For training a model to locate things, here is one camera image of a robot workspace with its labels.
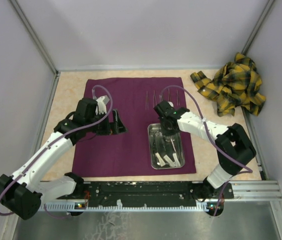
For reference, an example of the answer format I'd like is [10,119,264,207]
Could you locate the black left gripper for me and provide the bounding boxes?
[85,109,128,136]

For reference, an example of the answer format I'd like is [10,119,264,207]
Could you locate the purple cloth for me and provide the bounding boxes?
[72,77,196,178]

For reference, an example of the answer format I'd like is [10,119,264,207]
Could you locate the steel instrument tray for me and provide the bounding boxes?
[148,123,185,170]

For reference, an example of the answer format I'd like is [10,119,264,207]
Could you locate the white packaged instrument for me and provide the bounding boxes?
[155,152,165,167]

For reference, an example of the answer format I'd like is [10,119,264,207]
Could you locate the surgical scissors steel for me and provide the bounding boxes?
[154,131,166,154]

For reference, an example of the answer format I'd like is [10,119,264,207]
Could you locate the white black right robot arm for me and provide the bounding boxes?
[154,100,256,199]

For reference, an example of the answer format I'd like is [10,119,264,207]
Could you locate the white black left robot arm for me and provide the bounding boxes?
[0,95,127,220]

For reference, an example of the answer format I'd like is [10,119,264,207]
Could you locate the steel forceps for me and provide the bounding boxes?
[166,137,176,152]

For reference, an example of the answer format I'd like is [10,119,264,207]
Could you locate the white packaged blade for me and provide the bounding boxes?
[163,155,175,168]
[173,153,180,167]

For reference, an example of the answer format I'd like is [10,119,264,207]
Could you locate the yellow plaid shirt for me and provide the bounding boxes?
[190,53,266,117]

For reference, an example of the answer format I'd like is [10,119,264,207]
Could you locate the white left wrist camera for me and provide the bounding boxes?
[95,95,110,115]

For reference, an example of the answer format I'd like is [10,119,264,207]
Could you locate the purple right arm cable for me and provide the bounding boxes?
[159,85,253,217]

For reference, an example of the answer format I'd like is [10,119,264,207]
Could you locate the aluminium frame rail front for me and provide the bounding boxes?
[26,180,282,218]

